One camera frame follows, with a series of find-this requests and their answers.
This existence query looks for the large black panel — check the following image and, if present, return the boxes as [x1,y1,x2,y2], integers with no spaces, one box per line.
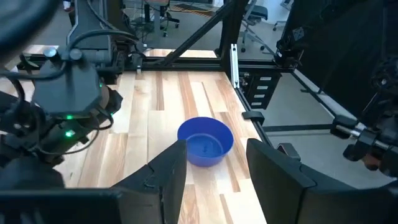
[275,0,398,119]

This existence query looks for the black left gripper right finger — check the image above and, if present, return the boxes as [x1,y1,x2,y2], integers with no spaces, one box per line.
[246,138,398,224]

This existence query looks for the black frame edge clip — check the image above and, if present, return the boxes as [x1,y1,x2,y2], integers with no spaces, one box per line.
[276,142,302,162]
[241,110,266,126]

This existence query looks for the dark desk with chair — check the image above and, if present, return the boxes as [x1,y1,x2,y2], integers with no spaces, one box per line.
[123,0,182,39]

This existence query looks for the silver frame corner bracket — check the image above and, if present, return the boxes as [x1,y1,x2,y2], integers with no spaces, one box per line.
[229,43,241,89]

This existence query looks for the black drawer unit white labels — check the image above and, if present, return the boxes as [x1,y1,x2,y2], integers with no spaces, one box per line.
[244,70,283,110]

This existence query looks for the black office chair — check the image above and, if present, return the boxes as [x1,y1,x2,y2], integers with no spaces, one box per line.
[240,0,269,54]

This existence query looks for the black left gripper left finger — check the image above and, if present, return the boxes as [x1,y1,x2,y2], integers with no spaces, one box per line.
[0,139,188,224]

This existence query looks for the blue plastic mini bowl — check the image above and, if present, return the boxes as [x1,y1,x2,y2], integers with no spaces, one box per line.
[177,116,234,168]

